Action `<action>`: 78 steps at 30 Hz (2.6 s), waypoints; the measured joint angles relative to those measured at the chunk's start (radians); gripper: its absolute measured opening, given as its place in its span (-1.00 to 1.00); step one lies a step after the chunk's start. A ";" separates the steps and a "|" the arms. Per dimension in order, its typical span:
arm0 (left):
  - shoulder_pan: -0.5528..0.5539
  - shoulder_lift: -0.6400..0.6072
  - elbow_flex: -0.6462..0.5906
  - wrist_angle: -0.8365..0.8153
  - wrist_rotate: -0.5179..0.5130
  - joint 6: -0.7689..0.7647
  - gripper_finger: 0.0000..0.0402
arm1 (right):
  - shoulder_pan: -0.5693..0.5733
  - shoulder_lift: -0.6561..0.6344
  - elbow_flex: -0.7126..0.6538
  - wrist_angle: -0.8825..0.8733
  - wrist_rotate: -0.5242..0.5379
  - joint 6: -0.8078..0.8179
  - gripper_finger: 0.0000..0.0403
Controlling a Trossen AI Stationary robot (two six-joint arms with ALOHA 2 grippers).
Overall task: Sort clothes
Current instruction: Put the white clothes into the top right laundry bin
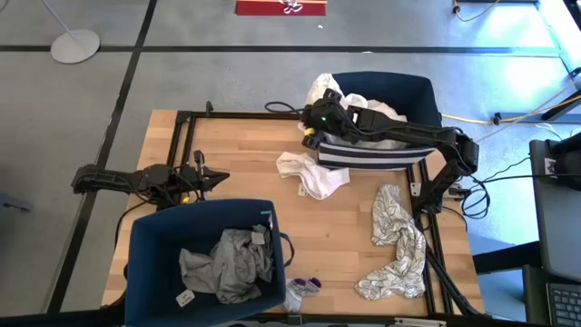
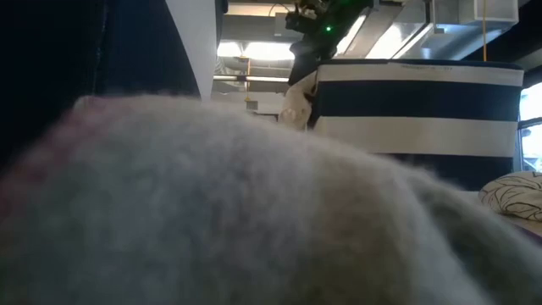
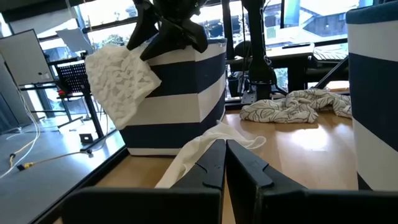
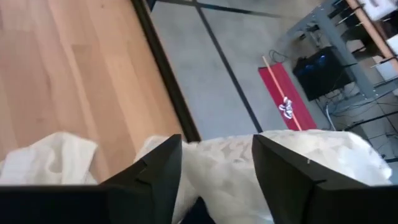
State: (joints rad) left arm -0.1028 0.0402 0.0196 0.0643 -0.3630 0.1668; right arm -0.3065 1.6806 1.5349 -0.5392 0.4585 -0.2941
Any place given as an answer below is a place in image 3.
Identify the white lace garment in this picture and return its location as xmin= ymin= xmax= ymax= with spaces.
xmin=84 ymin=43 xmax=162 ymax=131

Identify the plain white cloth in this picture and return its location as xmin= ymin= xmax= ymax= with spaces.
xmin=154 ymin=120 xmax=267 ymax=189

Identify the black office chair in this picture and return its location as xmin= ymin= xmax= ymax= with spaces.
xmin=233 ymin=40 xmax=253 ymax=58

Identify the grey metal mounting bracket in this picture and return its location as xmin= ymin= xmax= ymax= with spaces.
xmin=241 ymin=91 xmax=259 ymax=105

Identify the black perforated cart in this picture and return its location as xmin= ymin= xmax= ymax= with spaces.
xmin=46 ymin=51 xmax=105 ymax=139

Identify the white tilted panel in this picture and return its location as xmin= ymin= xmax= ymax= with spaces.
xmin=55 ymin=27 xmax=94 ymax=54

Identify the yellow floor cable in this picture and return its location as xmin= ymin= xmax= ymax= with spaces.
xmin=0 ymin=124 xmax=91 ymax=180

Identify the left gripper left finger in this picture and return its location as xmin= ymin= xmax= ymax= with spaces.
xmin=61 ymin=139 xmax=226 ymax=224

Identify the navy white striped fabric bin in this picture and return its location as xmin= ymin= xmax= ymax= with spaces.
xmin=345 ymin=1 xmax=398 ymax=192
xmin=119 ymin=37 xmax=228 ymax=157

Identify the white leaf-patterned cloth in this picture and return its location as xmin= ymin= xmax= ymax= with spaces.
xmin=239 ymin=88 xmax=354 ymax=124

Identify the whiteboard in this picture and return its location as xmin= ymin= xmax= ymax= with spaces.
xmin=0 ymin=29 xmax=55 ymax=87

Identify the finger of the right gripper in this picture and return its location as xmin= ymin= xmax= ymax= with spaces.
xmin=126 ymin=0 xmax=160 ymax=52
xmin=139 ymin=18 xmax=209 ymax=62

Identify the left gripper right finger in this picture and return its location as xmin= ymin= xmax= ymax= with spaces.
xmin=226 ymin=139 xmax=398 ymax=224

